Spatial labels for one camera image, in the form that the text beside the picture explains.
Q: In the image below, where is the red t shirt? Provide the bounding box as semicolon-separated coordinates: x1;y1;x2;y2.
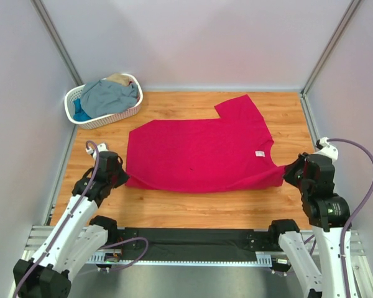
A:
126;95;284;193

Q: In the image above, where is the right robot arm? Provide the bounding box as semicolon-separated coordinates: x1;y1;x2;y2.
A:
269;153;358;297

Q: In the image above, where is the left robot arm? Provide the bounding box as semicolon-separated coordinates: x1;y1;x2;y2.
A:
13;151;129;297

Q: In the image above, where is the bright blue garment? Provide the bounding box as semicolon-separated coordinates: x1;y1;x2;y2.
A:
73;98;91;122

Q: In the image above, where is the grey blue shirt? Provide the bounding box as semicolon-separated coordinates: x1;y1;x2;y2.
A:
80;79;139;119

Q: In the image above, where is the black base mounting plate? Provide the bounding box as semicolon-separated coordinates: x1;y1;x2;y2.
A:
108;228;282;256

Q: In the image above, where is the white plastic laundry basket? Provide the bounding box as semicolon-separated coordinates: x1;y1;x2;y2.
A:
63;73;144;130

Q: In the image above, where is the beige garment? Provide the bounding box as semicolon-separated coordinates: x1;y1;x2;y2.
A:
106;73;131;86

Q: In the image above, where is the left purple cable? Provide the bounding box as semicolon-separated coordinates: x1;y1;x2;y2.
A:
12;140;102;298

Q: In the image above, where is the purple cable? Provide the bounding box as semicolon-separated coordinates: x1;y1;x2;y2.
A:
12;140;102;298
325;138;373;298

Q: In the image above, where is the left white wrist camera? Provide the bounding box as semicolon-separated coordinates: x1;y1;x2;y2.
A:
85;141;109;156

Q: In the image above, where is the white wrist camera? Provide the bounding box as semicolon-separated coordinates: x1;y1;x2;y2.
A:
85;141;109;156
315;137;339;163

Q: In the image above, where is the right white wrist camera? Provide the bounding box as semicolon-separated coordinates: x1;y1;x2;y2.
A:
315;137;339;163

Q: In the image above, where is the aluminium frame rail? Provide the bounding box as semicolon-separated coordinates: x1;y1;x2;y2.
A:
300;92;320;150

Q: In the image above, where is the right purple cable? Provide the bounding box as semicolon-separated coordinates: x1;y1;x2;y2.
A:
325;138;373;298

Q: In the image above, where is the slotted grey cable duct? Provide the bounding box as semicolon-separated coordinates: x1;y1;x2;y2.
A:
86;251;290;268

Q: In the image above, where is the right aluminium corner post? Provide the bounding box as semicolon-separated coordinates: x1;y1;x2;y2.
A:
300;0;363;97

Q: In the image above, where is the aluminium corner post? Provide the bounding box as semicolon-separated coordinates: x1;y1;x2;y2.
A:
31;0;83;86
300;0;363;97

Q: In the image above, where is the left aluminium corner post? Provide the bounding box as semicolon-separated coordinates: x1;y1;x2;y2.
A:
31;0;83;86

